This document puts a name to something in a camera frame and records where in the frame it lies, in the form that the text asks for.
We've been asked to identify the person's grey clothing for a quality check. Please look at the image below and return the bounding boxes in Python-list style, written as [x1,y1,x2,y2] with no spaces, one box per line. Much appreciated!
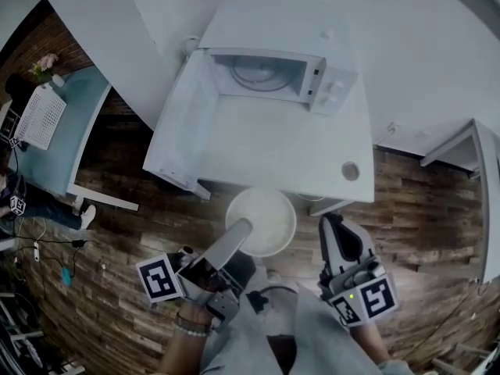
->
[200,279,422,375]

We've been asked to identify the white desk with frame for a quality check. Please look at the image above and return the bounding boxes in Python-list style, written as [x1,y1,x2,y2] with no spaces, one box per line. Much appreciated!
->
[420,118,500,285]

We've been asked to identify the white microwave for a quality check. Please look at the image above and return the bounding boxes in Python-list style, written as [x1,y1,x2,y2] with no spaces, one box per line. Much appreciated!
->
[142,46,359,202]

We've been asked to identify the round grey cable grommet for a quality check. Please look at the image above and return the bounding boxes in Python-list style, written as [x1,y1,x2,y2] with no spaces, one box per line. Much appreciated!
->
[341,161,360,181]

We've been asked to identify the beaded bracelet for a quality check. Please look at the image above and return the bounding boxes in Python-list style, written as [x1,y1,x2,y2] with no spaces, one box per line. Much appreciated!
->
[173,312,213,339]

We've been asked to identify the person's left forearm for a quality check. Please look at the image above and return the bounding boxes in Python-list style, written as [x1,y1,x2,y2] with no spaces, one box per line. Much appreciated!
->
[157,302,214,375]

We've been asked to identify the light blue desk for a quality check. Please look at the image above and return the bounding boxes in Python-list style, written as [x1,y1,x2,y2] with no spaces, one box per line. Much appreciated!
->
[5,66,140,213]

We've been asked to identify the white table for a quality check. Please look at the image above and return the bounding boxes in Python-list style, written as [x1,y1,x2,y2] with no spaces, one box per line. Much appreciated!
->
[142,0,377,216]

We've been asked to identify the pink flowers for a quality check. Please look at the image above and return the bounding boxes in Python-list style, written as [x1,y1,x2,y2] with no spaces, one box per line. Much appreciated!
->
[28,52,60,84]

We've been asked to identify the glass microwave turntable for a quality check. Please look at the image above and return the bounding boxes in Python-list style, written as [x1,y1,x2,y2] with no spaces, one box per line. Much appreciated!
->
[231,55,292,93]

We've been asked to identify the person's right forearm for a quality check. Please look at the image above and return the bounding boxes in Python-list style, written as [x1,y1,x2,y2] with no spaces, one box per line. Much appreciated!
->
[349,318,393,366]

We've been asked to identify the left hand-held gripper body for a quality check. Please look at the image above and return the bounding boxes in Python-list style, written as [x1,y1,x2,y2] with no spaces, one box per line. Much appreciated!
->
[135,247,259,334]

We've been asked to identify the black clip with cable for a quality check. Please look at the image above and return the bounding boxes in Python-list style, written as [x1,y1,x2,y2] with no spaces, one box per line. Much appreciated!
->
[245,285,298,316]

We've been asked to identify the white perforated board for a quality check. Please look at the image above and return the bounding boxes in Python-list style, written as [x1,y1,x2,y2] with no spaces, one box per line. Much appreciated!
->
[14,85,68,151]

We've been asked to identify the white metal rack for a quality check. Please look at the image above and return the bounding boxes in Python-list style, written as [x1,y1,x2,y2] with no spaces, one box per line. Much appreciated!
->
[0,290,85,375]

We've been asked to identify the white bowl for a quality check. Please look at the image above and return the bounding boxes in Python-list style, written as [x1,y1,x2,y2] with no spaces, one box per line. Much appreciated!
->
[225,187,298,258]

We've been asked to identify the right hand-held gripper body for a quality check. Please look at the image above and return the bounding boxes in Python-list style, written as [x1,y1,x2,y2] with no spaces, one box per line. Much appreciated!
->
[318,255,400,328]

